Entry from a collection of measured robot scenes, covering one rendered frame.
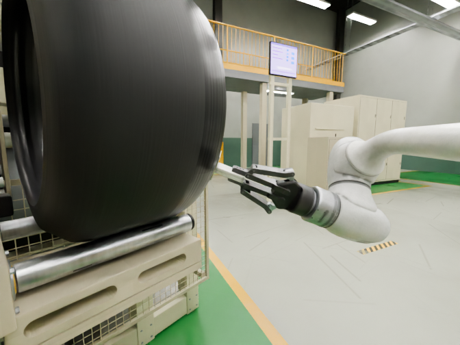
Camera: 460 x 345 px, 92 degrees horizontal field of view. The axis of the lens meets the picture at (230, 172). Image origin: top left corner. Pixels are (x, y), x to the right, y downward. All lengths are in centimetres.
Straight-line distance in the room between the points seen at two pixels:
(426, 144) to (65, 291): 64
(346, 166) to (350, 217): 13
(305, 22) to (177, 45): 1382
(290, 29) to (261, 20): 168
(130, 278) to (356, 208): 51
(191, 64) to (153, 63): 7
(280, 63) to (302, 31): 943
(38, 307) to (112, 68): 36
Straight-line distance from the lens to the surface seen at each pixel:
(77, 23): 37
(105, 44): 35
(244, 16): 1212
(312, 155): 503
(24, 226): 74
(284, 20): 1334
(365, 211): 61
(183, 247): 57
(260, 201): 54
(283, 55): 460
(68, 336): 52
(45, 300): 49
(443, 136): 47
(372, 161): 63
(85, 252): 49
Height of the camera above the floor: 110
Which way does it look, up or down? 7 degrees down
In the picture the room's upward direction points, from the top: straight up
